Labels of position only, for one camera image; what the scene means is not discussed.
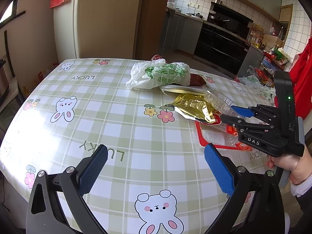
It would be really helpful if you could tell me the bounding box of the clear plastic container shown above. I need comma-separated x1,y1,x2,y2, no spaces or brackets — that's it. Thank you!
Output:
203,90,238,117

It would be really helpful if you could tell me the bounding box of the grey kitchen counter cabinet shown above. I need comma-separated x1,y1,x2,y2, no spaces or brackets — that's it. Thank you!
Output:
160,8,204,55

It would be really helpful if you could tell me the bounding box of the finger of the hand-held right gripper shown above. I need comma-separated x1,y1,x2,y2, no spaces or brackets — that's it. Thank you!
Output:
230,104,278,125
219,115,273,132

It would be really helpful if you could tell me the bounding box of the dark wooden plank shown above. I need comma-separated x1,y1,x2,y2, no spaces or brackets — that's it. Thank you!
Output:
4,30,19,88

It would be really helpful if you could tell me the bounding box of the white green-print plastic bag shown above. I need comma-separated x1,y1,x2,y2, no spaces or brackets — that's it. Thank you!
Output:
240,75,276,100
125,62,191,90

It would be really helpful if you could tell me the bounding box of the beige refrigerator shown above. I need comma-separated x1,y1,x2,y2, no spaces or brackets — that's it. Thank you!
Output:
54,0,145,65

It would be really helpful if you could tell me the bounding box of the black integrated stove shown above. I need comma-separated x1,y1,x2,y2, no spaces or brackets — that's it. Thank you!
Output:
194,1,254,76

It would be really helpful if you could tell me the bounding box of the red cloth bag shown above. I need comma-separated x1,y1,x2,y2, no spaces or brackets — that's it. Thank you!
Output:
290,39,312,91

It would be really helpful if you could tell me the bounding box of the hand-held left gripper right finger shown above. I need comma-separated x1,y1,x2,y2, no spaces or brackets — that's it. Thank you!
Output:
204,143,285,234

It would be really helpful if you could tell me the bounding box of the black wire condiment rack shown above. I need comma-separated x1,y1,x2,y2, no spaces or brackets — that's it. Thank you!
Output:
255,46,293,86

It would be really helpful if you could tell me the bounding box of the reddish-brown sweet potato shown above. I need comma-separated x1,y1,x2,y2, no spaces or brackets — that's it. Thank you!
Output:
189,74,207,87

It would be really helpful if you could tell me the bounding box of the person's right hand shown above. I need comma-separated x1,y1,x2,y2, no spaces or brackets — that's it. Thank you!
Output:
267,148,312,186

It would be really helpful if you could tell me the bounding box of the person's right forearm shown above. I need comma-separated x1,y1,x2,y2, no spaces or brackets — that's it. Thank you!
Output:
290,172,312,217

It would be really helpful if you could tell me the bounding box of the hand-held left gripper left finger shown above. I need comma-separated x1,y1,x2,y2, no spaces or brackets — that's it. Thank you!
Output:
26,144,109,234

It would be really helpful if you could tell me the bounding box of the red patterned bag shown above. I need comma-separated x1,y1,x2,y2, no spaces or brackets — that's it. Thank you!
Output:
36,71,53,84

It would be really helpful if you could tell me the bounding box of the red white food packet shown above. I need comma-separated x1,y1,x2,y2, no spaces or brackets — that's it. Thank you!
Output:
195,113,254,152

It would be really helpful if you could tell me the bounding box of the window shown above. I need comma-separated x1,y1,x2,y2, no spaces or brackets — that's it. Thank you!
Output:
0,0,15,23

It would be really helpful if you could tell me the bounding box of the gold foil wrapper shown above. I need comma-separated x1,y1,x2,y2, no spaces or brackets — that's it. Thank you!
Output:
166,93,221,125

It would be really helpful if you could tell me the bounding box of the checked bear-print tablecloth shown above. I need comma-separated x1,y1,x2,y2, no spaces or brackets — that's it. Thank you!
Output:
0,58,300,234

